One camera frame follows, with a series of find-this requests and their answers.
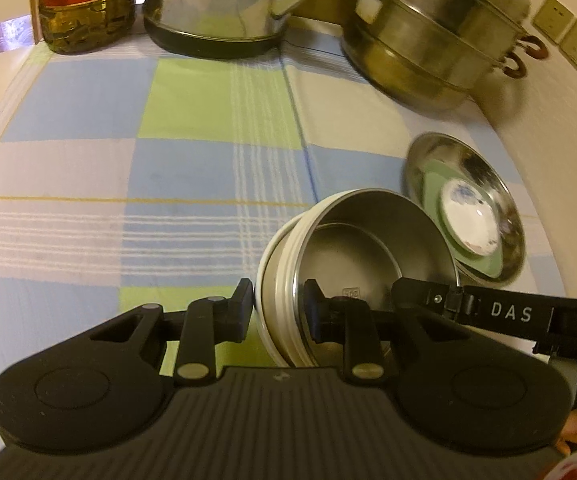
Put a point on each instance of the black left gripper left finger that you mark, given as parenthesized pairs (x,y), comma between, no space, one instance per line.
(108,383)

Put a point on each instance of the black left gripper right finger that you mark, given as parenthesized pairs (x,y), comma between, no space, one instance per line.
(458,388)

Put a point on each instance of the small blue flower saucer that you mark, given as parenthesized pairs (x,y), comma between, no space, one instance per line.
(469,217)

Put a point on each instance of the small stainless steel bowl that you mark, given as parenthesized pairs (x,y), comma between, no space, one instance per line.
(418,246)

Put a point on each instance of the cream plastic round bowl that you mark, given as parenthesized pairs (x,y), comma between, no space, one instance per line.
(330,243)

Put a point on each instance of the green square plastic plate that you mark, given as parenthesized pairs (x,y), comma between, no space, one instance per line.
(435,175)

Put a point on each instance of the checked tablecloth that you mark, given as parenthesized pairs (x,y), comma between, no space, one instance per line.
(131,175)

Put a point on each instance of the large stainless steel plate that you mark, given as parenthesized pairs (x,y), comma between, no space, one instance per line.
(460,156)

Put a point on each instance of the stainless steel steamer pot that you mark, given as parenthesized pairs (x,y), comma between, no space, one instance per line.
(430,54)

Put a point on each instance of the cooking oil bottle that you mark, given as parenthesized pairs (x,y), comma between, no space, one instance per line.
(76,26)

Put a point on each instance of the stainless steel kettle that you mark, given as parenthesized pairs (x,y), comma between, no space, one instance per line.
(217,28)

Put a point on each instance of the double wall socket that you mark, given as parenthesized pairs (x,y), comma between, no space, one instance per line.
(559,25)

